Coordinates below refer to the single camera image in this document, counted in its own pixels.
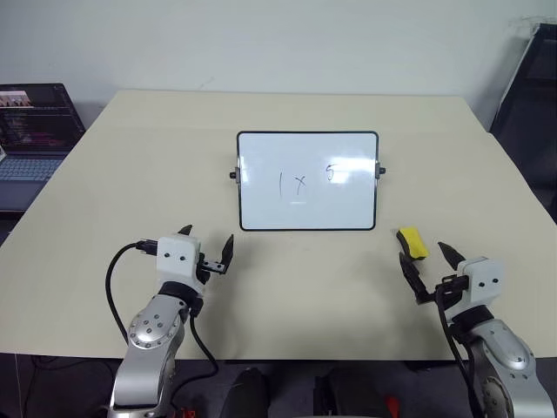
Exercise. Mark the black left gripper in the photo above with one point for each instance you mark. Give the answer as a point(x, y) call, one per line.
point(212, 266)

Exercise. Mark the white board with black frame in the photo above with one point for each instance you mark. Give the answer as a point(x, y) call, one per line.
point(304, 152)

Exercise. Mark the open laptop computer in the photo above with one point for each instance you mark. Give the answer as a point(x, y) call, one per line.
point(30, 130)

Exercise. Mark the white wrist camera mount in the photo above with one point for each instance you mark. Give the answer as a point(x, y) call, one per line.
point(176, 261)
point(485, 283)

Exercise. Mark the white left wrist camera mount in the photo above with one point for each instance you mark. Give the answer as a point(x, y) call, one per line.
point(176, 261)

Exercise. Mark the yellow and black eraser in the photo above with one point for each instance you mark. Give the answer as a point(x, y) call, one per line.
point(417, 243)

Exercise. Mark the dark rounded shape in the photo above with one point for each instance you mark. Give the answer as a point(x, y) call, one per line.
point(246, 394)

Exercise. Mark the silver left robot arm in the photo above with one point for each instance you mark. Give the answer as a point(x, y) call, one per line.
point(150, 344)

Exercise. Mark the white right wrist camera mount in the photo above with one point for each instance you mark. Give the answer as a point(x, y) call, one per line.
point(485, 283)

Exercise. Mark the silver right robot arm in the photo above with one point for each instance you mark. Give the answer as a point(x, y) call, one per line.
point(509, 366)

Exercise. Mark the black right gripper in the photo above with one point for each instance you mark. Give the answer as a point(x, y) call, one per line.
point(452, 288)

